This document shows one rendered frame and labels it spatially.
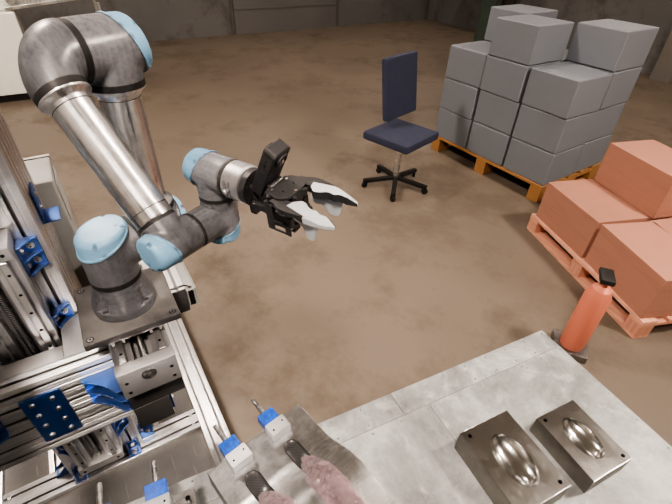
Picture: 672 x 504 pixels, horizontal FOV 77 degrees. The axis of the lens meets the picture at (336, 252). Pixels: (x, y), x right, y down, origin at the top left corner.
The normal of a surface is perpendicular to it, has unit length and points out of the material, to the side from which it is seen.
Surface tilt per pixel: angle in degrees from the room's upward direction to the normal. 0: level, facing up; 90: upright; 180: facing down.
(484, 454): 0
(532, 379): 0
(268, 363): 0
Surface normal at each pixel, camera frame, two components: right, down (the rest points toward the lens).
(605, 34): -0.84, 0.31
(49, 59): 0.47, -0.11
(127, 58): 0.88, 0.33
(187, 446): 0.03, -0.79
